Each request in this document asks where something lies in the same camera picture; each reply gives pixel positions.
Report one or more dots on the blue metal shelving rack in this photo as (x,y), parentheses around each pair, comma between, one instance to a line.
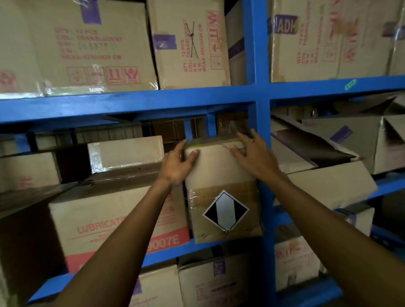
(190,98)

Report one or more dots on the person's right hand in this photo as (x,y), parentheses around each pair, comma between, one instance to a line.
(258,159)

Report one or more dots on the row of top-shelf cartons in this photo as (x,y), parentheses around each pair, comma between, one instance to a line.
(95,47)

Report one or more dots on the red lettered cardboard box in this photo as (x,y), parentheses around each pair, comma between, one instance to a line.
(88,215)

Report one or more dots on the person's left forearm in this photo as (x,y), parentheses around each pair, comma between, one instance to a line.
(120,246)

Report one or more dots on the person's right forearm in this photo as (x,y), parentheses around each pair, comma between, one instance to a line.
(332,240)

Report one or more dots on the person's left hand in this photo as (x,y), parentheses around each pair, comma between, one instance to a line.
(175,167)

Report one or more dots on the diamond label cardboard box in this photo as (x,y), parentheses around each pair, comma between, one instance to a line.
(218,177)

